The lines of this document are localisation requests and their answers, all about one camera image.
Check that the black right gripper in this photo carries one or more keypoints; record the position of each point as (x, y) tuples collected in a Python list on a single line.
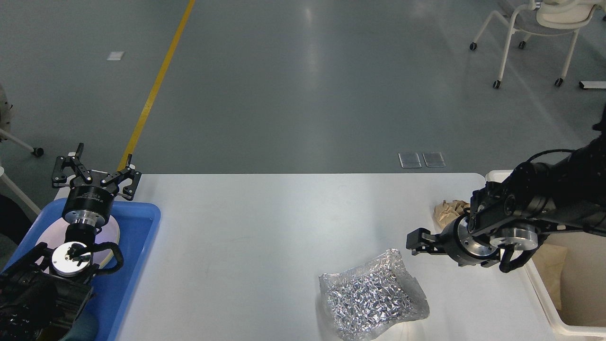
[(456, 242)]

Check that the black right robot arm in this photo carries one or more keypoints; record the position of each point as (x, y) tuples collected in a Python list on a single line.
[(508, 221)]

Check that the silver foil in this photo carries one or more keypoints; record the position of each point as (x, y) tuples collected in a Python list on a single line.
[(363, 302)]

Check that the clear floor plate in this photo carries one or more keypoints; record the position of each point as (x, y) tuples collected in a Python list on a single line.
[(410, 160), (434, 159)]

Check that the right clear floor plate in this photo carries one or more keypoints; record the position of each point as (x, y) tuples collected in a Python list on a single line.
[(434, 159)]

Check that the left clear floor plate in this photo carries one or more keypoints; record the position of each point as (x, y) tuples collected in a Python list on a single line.
[(410, 160)]

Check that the blue plastic tray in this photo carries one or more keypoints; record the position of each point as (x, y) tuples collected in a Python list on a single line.
[(138, 223)]

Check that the crumpled brown paper ball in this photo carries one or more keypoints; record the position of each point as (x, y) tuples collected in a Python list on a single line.
[(447, 211)]

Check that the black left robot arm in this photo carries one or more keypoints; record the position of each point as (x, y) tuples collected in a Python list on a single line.
[(46, 290)]

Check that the pink plate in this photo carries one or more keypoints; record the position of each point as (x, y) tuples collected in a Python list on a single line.
[(54, 234)]

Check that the brown paper bag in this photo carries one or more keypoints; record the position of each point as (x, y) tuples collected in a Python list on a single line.
[(549, 260)]

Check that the white rolling chair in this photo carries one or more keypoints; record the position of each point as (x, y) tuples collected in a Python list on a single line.
[(540, 18)]

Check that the chair leg with caster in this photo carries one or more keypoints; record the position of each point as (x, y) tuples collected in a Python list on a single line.
[(36, 151)]

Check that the beige plastic bin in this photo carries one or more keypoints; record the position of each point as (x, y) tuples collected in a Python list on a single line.
[(583, 293)]

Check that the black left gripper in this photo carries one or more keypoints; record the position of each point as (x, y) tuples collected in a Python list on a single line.
[(91, 202)]

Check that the dark teal mug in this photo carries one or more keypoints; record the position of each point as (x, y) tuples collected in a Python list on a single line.
[(85, 328)]

